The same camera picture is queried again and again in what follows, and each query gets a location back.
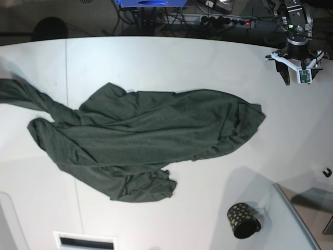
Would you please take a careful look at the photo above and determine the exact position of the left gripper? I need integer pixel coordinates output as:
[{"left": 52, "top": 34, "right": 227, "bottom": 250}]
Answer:
[{"left": 265, "top": 38, "right": 328, "bottom": 85}]

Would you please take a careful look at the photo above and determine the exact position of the dark green t-shirt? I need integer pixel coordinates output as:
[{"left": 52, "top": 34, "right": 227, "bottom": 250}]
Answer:
[{"left": 1, "top": 79, "right": 265, "bottom": 203}]

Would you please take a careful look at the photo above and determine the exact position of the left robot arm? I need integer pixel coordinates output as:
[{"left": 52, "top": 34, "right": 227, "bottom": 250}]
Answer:
[{"left": 266, "top": 1, "right": 329, "bottom": 86}]

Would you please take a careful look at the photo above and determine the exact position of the small black hook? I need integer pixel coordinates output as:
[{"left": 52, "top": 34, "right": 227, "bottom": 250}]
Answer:
[{"left": 323, "top": 168, "right": 332, "bottom": 178}]

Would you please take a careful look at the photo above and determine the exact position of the white power strip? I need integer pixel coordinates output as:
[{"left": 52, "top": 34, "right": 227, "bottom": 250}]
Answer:
[{"left": 162, "top": 13, "right": 259, "bottom": 29}]

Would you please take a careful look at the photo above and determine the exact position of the grey tray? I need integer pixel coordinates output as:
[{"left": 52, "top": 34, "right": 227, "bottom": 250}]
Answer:
[{"left": 277, "top": 184, "right": 332, "bottom": 249}]

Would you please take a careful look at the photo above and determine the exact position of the black mug with gold dots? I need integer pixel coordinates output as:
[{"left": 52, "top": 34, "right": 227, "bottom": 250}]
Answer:
[{"left": 227, "top": 203, "right": 262, "bottom": 240}]

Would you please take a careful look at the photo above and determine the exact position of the blue box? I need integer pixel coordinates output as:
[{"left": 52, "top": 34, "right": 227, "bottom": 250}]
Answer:
[{"left": 116, "top": 0, "right": 187, "bottom": 8}]

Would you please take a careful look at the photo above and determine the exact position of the black round stool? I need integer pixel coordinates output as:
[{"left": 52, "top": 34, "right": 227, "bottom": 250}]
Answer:
[{"left": 31, "top": 17, "right": 69, "bottom": 42}]

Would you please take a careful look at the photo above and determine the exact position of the white slotted plate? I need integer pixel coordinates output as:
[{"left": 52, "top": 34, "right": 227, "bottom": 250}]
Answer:
[{"left": 54, "top": 231, "right": 119, "bottom": 250}]

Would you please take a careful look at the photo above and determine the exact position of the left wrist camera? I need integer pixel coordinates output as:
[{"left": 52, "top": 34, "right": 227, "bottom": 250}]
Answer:
[{"left": 297, "top": 69, "right": 312, "bottom": 84}]

